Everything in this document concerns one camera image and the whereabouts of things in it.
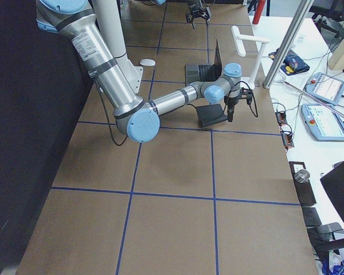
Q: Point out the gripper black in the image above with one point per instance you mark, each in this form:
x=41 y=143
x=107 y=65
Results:
x=196 y=13
x=231 y=101

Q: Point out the black mouse pad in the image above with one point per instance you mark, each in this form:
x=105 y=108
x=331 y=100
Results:
x=210 y=114

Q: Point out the grey laptop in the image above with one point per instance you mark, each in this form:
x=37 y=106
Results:
x=204 y=72

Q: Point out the white computer mouse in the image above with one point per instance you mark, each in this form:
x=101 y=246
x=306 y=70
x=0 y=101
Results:
x=147 y=62

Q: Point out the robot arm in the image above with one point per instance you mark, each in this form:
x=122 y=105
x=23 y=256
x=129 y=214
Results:
x=135 y=118

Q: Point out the white desk lamp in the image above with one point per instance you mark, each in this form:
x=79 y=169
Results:
x=256 y=57

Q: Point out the red cylinder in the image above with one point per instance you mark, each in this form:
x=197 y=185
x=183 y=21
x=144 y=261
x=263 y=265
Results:
x=258 y=12

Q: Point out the blue printed pouch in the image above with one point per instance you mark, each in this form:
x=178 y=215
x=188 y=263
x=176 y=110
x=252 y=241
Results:
x=293 y=64

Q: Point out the teach pendant near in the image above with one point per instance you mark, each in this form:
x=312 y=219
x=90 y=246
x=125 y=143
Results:
x=323 y=124

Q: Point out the teach pendant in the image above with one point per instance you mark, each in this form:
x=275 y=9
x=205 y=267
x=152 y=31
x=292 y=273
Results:
x=326 y=88
x=323 y=124

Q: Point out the teach pendant far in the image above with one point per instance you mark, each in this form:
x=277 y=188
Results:
x=326 y=88

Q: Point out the metal cylinder on box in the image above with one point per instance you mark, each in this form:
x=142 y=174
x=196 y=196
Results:
x=301 y=176

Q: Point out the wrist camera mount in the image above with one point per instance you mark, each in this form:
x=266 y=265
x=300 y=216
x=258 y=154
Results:
x=246 y=94

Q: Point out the usb hub with cables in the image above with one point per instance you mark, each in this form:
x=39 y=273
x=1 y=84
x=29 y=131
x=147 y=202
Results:
x=281 y=118

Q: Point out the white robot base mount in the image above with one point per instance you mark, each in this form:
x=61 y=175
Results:
x=105 y=46

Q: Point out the aluminium frame post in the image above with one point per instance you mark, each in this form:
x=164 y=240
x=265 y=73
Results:
x=287 y=41

